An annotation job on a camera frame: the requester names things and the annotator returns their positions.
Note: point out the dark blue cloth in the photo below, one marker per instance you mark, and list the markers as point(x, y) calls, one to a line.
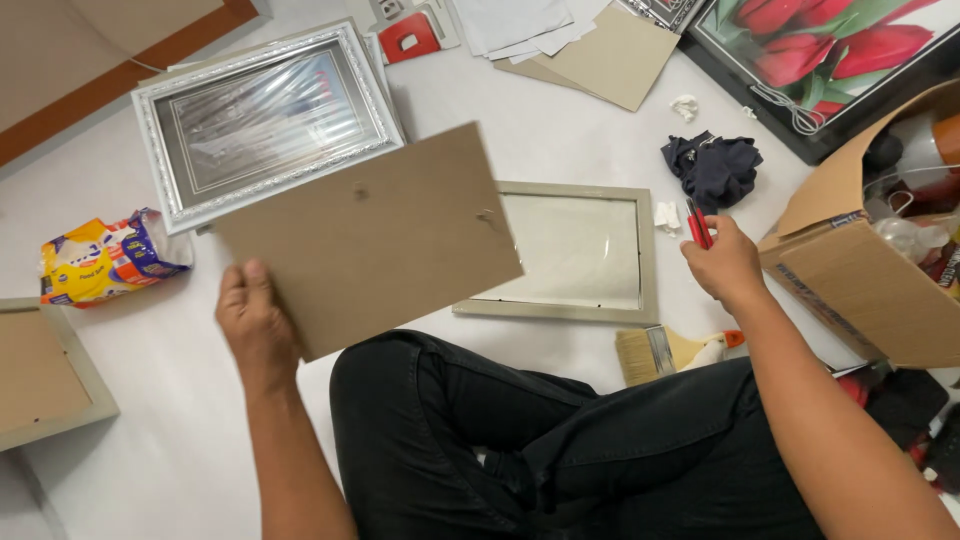
point(712, 169)

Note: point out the person's right hand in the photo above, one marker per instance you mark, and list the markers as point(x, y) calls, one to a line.
point(724, 262)

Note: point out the red white tool package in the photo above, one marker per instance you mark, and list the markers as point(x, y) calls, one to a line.
point(412, 34)

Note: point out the grey frame with glass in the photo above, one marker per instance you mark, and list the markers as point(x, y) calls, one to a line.
point(577, 251)

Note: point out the ornate dark picture frame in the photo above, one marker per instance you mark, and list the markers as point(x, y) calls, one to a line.
point(660, 11)

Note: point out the person's right fingers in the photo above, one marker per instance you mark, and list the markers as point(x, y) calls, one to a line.
point(697, 244)

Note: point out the silver ornate picture frame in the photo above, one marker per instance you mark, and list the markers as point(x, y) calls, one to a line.
point(262, 124)

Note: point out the grey frame with brown backing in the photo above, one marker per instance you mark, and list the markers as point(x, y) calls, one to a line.
point(45, 371)

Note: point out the stack of white papers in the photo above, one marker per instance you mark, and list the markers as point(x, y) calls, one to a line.
point(525, 26)

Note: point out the beige cardboard sheet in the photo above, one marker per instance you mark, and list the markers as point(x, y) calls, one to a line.
point(600, 60)

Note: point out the person's black trousers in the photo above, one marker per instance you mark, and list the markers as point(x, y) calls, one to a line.
point(570, 450)

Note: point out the crumpled white tissue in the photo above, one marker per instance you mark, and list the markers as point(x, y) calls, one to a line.
point(685, 106)
point(667, 217)

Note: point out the cardboard box with items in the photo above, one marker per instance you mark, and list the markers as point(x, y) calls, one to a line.
point(862, 285)

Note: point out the black framed tulip picture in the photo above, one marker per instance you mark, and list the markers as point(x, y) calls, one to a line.
point(825, 60)

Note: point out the person's left hand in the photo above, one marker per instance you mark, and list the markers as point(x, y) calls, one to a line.
point(255, 330)

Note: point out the wooden paint brush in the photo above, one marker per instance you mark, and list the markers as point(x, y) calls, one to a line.
point(667, 352)

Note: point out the yellow blue plastic packet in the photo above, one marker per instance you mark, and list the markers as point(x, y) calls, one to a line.
point(105, 259)

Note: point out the brown frame backing board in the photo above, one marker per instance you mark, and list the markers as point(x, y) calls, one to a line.
point(371, 240)

